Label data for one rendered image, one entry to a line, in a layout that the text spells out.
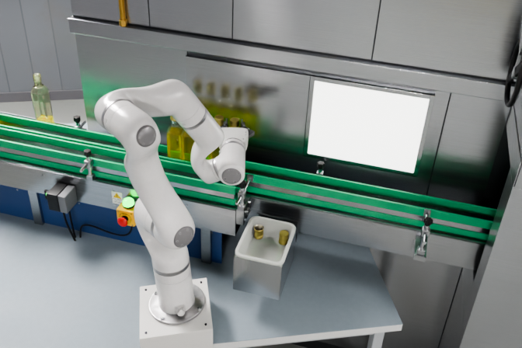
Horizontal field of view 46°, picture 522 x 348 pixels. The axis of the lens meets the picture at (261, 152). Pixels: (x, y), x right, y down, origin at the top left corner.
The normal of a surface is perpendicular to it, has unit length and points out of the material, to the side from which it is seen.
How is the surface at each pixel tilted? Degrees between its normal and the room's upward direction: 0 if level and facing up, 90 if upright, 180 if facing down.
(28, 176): 90
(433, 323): 90
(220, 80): 90
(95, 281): 0
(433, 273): 90
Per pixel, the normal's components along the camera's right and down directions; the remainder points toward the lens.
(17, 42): 0.16, 0.55
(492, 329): -0.27, 0.52
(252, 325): 0.04, -0.83
